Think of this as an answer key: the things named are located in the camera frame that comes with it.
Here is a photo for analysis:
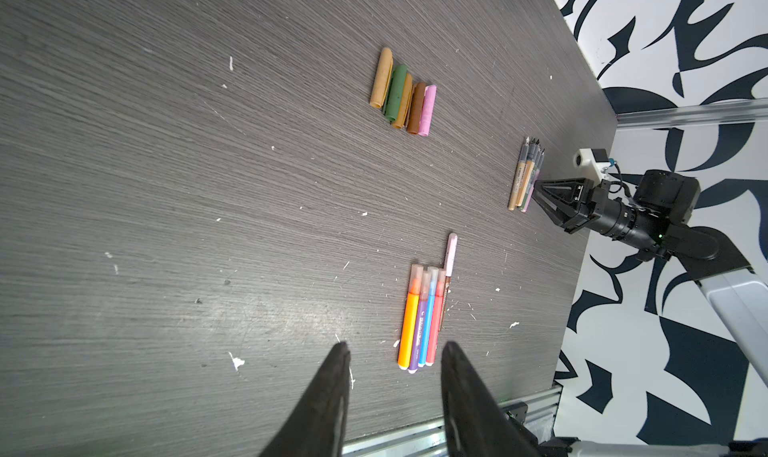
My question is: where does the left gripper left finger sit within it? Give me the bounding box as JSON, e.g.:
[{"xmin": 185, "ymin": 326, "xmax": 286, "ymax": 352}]
[{"xmin": 260, "ymin": 342, "xmax": 351, "ymax": 456}]

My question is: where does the brown marker pen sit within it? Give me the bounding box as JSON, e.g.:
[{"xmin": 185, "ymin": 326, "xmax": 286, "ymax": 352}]
[{"xmin": 515, "ymin": 139, "xmax": 539, "ymax": 207}]

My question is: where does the aluminium front rail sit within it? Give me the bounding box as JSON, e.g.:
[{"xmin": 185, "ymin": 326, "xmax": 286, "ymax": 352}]
[{"xmin": 341, "ymin": 381, "xmax": 565, "ymax": 457}]

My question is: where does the brown pen cap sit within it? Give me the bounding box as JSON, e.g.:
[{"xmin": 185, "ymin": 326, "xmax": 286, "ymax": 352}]
[{"xmin": 406, "ymin": 82, "xmax": 427, "ymax": 135}]

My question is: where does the lilac pink pen cap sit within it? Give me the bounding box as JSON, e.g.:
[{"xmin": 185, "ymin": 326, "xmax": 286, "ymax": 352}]
[{"xmin": 418, "ymin": 85, "xmax": 437, "ymax": 136}]

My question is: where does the aluminium frame crossbar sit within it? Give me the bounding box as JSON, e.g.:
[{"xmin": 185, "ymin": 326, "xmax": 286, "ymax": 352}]
[{"xmin": 617, "ymin": 98, "xmax": 767, "ymax": 129}]

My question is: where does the purple marker pen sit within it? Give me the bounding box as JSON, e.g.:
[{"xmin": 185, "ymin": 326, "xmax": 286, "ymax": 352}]
[{"xmin": 408, "ymin": 270, "xmax": 430, "ymax": 374}]

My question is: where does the pink red marker pen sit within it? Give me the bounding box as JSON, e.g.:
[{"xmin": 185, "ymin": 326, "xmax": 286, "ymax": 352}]
[{"xmin": 426, "ymin": 269, "xmax": 446, "ymax": 366}]

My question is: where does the gold ochre marker pen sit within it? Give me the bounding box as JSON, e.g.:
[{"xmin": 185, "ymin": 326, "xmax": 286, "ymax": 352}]
[{"xmin": 508, "ymin": 137, "xmax": 530, "ymax": 211}]

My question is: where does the dark red marker pen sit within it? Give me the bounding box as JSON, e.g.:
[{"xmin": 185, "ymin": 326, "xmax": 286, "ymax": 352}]
[{"xmin": 438, "ymin": 273, "xmax": 451, "ymax": 332}]

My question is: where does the green pen cap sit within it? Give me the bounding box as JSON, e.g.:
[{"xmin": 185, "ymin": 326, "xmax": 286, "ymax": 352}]
[{"xmin": 382, "ymin": 64, "xmax": 408, "ymax": 121}]

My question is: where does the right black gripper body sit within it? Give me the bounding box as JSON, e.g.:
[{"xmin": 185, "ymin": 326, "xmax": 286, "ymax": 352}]
[{"xmin": 563, "ymin": 180, "xmax": 654, "ymax": 253}]

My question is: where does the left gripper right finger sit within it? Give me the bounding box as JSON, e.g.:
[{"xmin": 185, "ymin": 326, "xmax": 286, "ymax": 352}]
[{"xmin": 441, "ymin": 341, "xmax": 539, "ymax": 456}]

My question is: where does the olive tan marker pen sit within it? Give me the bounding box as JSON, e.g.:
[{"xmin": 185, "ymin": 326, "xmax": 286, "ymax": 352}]
[{"xmin": 517, "ymin": 143, "xmax": 541, "ymax": 207}]

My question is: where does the blue marker pen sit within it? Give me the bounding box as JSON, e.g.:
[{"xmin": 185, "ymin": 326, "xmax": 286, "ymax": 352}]
[{"xmin": 417, "ymin": 266, "xmax": 439, "ymax": 368}]

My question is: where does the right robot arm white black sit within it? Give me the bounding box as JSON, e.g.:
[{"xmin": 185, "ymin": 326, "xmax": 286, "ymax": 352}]
[{"xmin": 534, "ymin": 170, "xmax": 767, "ymax": 446}]

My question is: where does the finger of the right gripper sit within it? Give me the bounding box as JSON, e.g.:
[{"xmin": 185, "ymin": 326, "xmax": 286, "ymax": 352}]
[{"xmin": 532, "ymin": 178, "xmax": 585, "ymax": 229}]

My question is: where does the tan pen cap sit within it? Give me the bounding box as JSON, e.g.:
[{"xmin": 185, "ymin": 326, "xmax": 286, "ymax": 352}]
[{"xmin": 369, "ymin": 47, "xmax": 394, "ymax": 109}]

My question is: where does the light pink marker pen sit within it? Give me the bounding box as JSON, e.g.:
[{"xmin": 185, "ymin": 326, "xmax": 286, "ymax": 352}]
[{"xmin": 443, "ymin": 233, "xmax": 458, "ymax": 277}]

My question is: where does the orange marker pen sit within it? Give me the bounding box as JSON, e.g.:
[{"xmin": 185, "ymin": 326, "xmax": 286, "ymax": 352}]
[{"xmin": 397, "ymin": 264, "xmax": 424, "ymax": 370}]

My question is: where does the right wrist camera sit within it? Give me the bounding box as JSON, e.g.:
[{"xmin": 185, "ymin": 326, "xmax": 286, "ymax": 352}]
[{"xmin": 573, "ymin": 148, "xmax": 615, "ymax": 186}]

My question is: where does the gold pen cap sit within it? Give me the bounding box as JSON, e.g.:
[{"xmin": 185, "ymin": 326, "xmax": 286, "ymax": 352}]
[{"xmin": 392, "ymin": 72, "xmax": 413, "ymax": 129}]

